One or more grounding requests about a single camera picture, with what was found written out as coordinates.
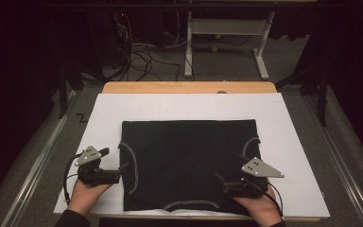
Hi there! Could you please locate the person's right hand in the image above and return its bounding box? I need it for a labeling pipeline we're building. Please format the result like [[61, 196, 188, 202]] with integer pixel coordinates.
[[231, 185, 284, 227]]

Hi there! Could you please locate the black knit vest grey trim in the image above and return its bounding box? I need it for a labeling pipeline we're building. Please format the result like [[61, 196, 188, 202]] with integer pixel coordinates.
[[118, 118, 262, 218]]

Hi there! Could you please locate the right hand-held gripper black cable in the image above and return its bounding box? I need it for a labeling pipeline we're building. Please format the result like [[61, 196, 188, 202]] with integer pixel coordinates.
[[257, 181, 285, 218]]

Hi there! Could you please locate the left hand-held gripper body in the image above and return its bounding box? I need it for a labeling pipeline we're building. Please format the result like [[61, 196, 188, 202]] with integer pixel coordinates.
[[74, 145, 123, 187]]

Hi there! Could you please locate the dark equipment with red light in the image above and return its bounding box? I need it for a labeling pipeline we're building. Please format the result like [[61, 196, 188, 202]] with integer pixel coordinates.
[[106, 10, 134, 70]]

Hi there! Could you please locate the left hand-held gripper black cable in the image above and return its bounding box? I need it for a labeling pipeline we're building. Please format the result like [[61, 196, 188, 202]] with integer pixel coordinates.
[[62, 153, 83, 204]]

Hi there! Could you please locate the metal floor rail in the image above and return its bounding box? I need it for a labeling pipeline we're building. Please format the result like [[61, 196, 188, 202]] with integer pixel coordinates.
[[302, 94, 363, 227], [0, 90, 78, 227]]

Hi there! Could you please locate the tangle of floor cables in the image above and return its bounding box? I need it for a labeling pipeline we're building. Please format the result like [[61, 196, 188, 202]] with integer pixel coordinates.
[[112, 12, 183, 82]]

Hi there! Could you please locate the white board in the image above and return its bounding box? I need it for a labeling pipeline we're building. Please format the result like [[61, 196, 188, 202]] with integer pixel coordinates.
[[53, 92, 331, 218]]

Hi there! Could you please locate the white metal stand frame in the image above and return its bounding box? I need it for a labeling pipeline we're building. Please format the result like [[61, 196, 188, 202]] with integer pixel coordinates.
[[183, 11, 276, 81]]

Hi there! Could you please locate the black metal stand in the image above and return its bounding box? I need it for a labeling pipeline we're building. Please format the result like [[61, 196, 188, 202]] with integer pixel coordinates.
[[57, 59, 106, 120], [275, 61, 331, 128]]

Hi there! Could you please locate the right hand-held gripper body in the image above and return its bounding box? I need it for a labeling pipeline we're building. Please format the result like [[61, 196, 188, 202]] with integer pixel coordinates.
[[223, 156, 285, 200]]

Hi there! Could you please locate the person's left hand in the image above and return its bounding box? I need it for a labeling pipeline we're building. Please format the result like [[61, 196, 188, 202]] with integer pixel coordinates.
[[67, 179, 113, 218]]

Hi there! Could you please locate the hand-held gripper black cable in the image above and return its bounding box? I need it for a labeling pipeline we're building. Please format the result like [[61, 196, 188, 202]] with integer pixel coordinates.
[[257, 181, 285, 218], [62, 153, 83, 204]]

